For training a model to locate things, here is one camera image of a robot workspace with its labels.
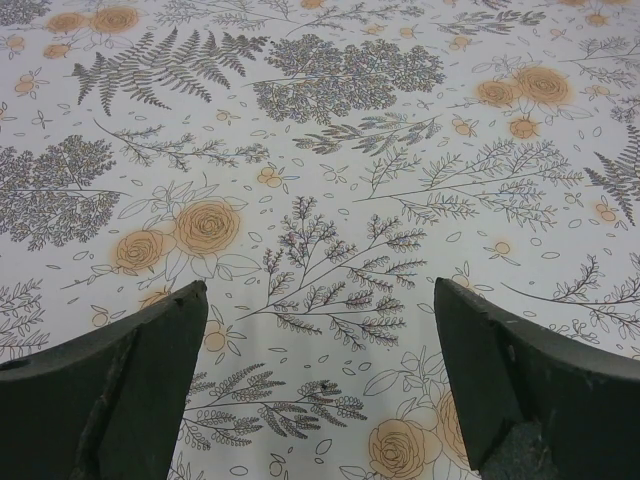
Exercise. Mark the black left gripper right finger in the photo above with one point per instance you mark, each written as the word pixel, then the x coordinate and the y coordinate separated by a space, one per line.
pixel 531 403

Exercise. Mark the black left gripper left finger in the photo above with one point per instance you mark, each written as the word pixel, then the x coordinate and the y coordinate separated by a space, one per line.
pixel 107 404

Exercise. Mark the floral patterned tablecloth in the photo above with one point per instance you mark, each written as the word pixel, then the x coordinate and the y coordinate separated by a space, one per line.
pixel 319 165

